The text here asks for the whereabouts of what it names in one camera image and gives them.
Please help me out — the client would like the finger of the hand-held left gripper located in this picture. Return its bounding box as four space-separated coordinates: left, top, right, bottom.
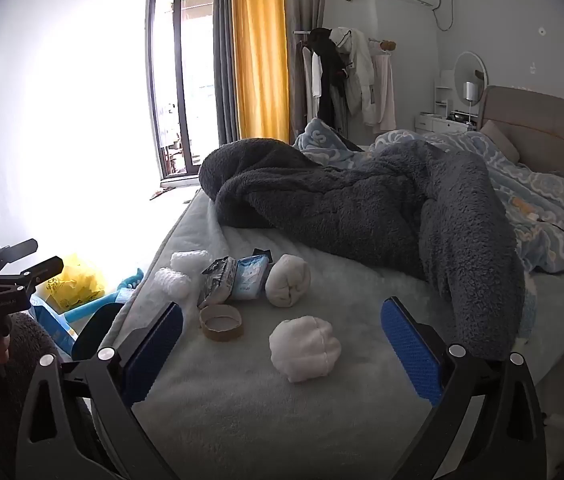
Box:
0 256 64 293
0 239 39 273

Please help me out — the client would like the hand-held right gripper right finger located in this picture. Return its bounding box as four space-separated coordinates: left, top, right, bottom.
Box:
380 296 548 480

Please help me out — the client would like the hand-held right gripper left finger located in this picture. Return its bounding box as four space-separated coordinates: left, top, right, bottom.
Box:
14 301 185 480

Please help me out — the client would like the dark trash bin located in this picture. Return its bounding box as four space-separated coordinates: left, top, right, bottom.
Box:
71 302 125 361

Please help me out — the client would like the brown tape roll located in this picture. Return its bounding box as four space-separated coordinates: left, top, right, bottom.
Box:
198 304 244 343

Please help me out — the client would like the bubble wrap roll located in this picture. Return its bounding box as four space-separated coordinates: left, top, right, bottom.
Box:
154 267 195 311
169 250 213 276

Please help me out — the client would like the blue tissue pack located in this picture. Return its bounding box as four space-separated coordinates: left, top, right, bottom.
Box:
232 255 275 302

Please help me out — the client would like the person's left forearm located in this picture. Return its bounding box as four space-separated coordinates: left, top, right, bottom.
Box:
0 311 113 480

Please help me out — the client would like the yellow plastic bag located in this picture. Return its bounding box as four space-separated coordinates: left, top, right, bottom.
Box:
44 254 108 311

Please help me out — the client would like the blue food bag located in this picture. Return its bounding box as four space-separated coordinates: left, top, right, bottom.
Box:
28 294 75 356

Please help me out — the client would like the silver foil packet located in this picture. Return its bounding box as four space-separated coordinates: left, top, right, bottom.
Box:
197 255 240 311

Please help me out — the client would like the bed with pale mattress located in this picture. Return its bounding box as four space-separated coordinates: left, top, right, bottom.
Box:
87 180 564 480

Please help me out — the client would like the small brown object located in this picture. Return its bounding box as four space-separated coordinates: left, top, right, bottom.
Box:
149 186 184 202

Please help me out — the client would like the dark grey fleece blanket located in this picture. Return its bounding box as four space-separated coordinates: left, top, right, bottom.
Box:
198 137 527 361

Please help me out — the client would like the blue patterned quilt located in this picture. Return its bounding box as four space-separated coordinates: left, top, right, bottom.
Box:
292 117 564 276

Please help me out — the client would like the beige pillow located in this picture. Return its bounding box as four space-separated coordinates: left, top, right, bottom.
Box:
479 120 520 163

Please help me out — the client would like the white dresser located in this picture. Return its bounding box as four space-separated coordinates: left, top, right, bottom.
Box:
416 110 480 135

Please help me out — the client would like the sliding glass door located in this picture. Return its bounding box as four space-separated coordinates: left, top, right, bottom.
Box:
147 0 218 181

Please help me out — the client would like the pink hanging garment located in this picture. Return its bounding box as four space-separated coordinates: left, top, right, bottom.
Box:
372 52 397 133

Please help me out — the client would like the beige padded headboard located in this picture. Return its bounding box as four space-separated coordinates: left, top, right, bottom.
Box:
477 85 564 191

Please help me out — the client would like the white shelf organizer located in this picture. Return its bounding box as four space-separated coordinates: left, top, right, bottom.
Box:
434 69 458 118

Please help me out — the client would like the white table lamp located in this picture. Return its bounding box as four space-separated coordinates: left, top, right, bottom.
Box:
462 81 479 123

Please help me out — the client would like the grey curtain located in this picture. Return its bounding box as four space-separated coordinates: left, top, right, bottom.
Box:
212 0 240 146

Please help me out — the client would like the white hanging jacket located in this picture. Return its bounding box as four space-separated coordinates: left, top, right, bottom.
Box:
329 26 378 128

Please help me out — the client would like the round mirror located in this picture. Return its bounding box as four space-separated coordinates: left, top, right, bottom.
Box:
454 51 489 98

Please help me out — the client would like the grey hanging coat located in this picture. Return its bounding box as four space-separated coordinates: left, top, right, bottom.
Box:
296 40 315 121

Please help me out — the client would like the white hanging shirt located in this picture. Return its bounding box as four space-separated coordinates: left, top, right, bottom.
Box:
311 52 324 100

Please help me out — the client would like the black hanging garment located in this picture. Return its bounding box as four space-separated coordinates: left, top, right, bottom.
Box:
309 27 350 133

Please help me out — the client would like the yellow curtain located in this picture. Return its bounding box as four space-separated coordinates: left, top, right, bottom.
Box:
232 0 290 143

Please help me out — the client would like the clothes rack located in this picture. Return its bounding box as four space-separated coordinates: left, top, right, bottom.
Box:
293 29 397 136

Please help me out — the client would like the teal long-handled tool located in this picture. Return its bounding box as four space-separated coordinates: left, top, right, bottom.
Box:
64 267 145 323

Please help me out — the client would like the air conditioner power cable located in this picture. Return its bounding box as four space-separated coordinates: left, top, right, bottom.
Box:
432 0 458 32

